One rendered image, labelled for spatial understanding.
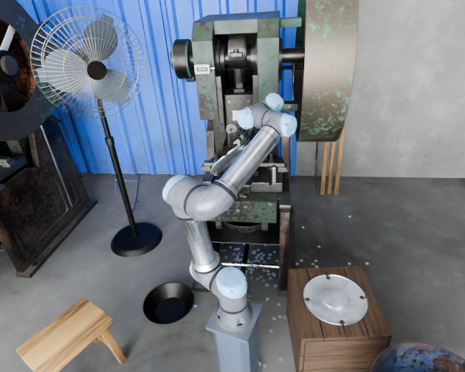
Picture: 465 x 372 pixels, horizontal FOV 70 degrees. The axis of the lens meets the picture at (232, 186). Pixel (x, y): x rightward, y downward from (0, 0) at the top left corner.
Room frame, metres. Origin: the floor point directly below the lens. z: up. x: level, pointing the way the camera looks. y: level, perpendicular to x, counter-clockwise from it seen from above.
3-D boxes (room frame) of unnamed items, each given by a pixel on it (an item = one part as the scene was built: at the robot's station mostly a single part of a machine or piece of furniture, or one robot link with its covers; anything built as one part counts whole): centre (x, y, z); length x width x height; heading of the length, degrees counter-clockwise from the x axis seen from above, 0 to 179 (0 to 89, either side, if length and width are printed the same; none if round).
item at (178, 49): (1.77, 0.17, 1.31); 0.22 x 0.12 x 0.22; 171
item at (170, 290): (1.32, 0.42, 0.04); 0.30 x 0.30 x 0.07
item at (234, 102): (1.67, -0.07, 1.04); 0.17 x 0.15 x 0.30; 171
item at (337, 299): (1.03, -0.44, 0.35); 0.29 x 0.29 x 0.01
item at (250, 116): (1.19, -0.11, 1.21); 0.11 x 0.11 x 0.08; 43
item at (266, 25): (1.85, -0.10, 0.83); 0.79 x 0.43 x 1.34; 171
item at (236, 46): (1.71, -0.07, 1.27); 0.21 x 0.12 x 0.34; 171
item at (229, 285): (0.91, 0.03, 0.62); 0.13 x 0.12 x 0.14; 43
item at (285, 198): (1.80, -0.36, 0.45); 0.92 x 0.12 x 0.90; 171
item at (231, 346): (0.90, 0.03, 0.23); 0.19 x 0.19 x 0.45; 65
